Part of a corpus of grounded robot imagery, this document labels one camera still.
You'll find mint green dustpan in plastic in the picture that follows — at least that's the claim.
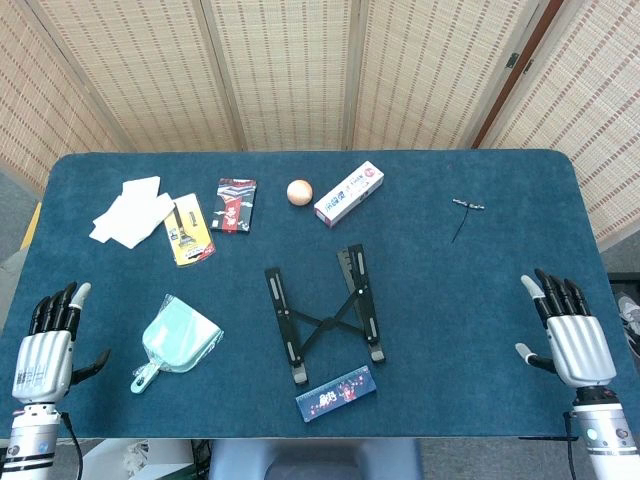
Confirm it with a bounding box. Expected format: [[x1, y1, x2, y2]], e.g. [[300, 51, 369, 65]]
[[130, 293, 225, 396]]

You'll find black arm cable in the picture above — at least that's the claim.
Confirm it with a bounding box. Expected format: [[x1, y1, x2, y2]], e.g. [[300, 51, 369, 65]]
[[563, 410, 577, 480], [58, 410, 84, 480]]

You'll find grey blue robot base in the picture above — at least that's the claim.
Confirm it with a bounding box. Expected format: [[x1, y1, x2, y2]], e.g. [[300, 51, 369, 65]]
[[207, 438, 424, 480]]

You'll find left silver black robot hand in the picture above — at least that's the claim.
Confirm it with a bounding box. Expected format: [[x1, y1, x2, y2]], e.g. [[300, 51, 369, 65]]
[[10, 281, 112, 406]]

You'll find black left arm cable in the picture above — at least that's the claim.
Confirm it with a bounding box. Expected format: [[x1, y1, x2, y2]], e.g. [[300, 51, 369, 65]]
[[58, 410, 84, 480]]

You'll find blue carpet table cover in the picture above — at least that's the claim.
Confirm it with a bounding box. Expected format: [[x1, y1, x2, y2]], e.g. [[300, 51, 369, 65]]
[[0, 148, 640, 441]]

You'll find blue printed pencil box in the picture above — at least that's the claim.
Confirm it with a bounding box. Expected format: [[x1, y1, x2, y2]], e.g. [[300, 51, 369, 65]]
[[294, 364, 376, 424]]

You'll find white pink toothpaste box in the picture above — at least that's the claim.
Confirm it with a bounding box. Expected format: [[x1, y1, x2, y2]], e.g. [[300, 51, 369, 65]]
[[313, 160, 386, 229]]

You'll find black red printed card box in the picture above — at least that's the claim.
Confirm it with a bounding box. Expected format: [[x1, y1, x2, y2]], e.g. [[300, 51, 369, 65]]
[[209, 177, 258, 235]]

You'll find metal corkscrew tool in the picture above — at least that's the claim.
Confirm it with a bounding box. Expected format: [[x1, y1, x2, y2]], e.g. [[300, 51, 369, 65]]
[[450, 198, 486, 245]]

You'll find grey sneaker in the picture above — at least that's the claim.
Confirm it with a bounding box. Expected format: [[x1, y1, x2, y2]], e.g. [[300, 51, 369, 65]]
[[615, 294, 640, 359]]

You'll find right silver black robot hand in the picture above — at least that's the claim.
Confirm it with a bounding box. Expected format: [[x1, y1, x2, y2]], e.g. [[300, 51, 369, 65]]
[[514, 268, 617, 389]]

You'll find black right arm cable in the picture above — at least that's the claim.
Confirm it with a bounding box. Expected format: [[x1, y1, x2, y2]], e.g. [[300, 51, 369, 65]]
[[563, 410, 577, 480]]

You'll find bamboo folding screen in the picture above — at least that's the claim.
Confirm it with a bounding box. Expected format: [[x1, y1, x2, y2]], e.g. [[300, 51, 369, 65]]
[[0, 0, 640, 251]]

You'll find black folding laptop stand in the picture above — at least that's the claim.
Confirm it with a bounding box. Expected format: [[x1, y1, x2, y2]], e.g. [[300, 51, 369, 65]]
[[263, 243, 386, 386]]

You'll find wooden ball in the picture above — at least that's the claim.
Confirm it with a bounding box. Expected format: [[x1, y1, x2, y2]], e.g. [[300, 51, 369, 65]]
[[286, 178, 314, 206]]

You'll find razor in yellow blister pack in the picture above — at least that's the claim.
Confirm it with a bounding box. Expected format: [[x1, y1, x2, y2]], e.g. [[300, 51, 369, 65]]
[[163, 193, 217, 269]]

